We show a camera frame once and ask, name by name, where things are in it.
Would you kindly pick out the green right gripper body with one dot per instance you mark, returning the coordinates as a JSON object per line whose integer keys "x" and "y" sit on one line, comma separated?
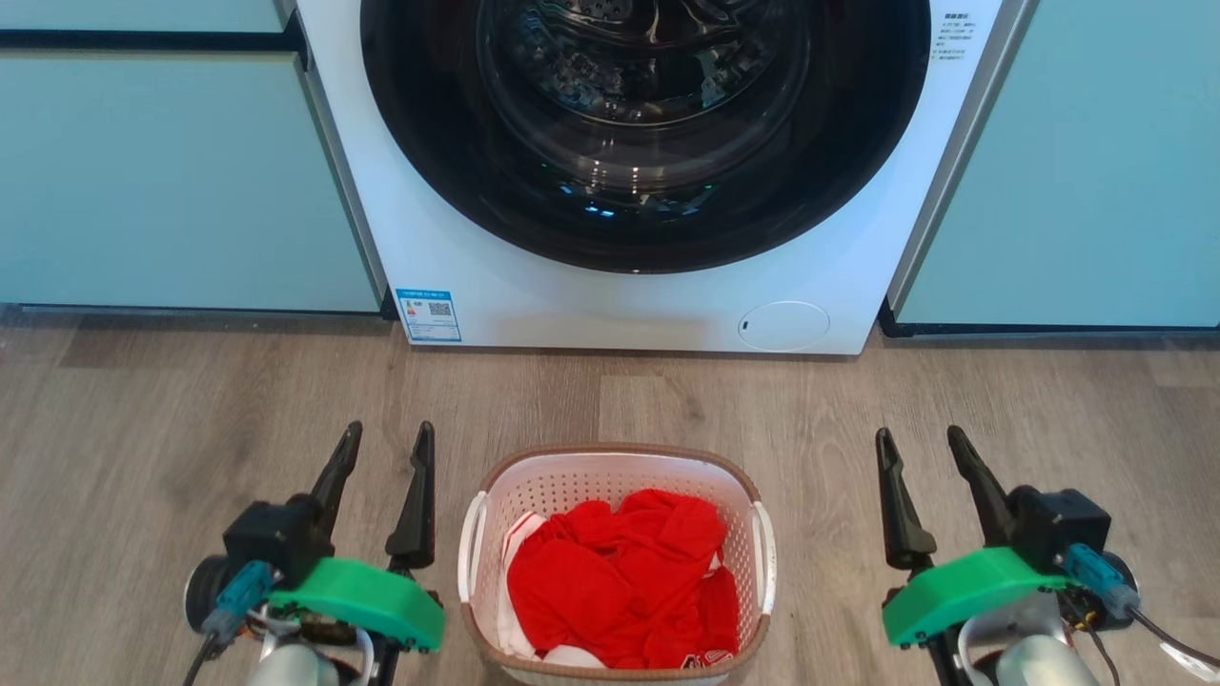
{"x": 963, "y": 586}

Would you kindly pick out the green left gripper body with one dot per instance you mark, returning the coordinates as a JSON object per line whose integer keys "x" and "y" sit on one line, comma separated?
{"x": 362, "y": 595}

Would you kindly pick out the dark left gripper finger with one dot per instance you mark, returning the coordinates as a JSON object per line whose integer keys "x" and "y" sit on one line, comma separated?
{"x": 417, "y": 514}
{"x": 335, "y": 481}

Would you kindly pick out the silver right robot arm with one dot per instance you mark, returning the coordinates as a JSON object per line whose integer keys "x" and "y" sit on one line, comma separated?
{"x": 1039, "y": 665}

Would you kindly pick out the white perforated laundry basket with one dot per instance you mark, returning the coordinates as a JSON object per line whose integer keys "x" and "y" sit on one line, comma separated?
{"x": 572, "y": 481}

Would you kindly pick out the blue energy label sticker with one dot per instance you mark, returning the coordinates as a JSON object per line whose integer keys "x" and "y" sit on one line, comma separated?
{"x": 429, "y": 316}

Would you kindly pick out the red garment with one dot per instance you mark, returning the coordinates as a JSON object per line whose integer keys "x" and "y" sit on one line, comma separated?
{"x": 610, "y": 581}

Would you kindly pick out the black cabinet plinth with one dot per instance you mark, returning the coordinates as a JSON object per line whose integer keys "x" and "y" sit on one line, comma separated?
{"x": 1048, "y": 331}

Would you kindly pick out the round white filter cover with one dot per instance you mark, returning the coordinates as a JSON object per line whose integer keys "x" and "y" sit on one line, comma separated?
{"x": 783, "y": 326}

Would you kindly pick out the white front-load washing machine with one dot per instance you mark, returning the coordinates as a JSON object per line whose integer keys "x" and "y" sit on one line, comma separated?
{"x": 667, "y": 310}

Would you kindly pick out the pale green cabinet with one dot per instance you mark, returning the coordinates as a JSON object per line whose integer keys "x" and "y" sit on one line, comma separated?
{"x": 1067, "y": 162}
{"x": 172, "y": 181}

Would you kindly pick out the dark round washer door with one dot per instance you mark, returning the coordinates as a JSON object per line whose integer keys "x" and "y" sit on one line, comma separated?
{"x": 419, "y": 124}

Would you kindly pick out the printed text label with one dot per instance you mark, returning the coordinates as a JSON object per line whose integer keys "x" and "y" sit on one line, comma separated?
{"x": 953, "y": 36}

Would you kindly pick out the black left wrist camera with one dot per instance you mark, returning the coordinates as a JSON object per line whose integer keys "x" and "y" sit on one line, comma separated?
{"x": 272, "y": 538}

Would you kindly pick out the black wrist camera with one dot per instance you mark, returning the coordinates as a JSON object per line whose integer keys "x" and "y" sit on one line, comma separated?
{"x": 272, "y": 538}
{"x": 1063, "y": 524}

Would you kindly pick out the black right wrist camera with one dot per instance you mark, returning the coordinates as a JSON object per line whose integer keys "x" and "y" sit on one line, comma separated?
{"x": 1063, "y": 524}

